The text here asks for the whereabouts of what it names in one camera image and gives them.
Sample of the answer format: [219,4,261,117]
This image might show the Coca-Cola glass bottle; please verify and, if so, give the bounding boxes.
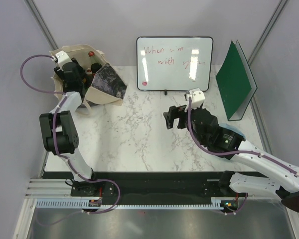
[88,51,102,75]

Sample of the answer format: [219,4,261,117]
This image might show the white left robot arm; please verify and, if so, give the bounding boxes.
[39,59,100,196]

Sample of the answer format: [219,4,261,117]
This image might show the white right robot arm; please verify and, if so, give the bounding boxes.
[163,106,299,213]

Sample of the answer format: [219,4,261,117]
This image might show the beige canvas tote bag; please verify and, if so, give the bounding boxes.
[49,44,127,115]

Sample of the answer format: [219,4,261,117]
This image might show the light blue face mask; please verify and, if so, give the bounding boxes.
[219,123,246,138]

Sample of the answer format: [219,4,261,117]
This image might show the green folder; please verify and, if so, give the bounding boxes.
[216,41,258,121]

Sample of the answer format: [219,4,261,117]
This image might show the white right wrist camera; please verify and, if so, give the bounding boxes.
[184,88,205,111]

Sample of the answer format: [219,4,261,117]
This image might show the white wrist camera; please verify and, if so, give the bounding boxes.
[184,88,205,111]
[52,50,72,69]

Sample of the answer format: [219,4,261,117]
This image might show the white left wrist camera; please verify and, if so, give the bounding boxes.
[52,50,72,69]

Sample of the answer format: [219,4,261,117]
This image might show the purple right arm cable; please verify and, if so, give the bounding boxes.
[187,97,299,181]

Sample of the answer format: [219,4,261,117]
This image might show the small whiteboard black frame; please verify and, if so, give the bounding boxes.
[136,36,214,92]

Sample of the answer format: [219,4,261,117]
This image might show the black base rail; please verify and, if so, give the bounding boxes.
[70,170,272,206]

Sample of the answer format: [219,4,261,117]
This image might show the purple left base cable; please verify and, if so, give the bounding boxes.
[36,155,122,227]

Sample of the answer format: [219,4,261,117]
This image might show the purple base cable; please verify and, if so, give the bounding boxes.
[220,194,247,216]
[36,155,122,227]

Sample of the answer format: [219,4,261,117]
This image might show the white slotted cable duct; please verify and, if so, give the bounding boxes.
[35,198,237,210]

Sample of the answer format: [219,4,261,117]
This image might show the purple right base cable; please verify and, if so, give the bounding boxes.
[220,194,247,216]

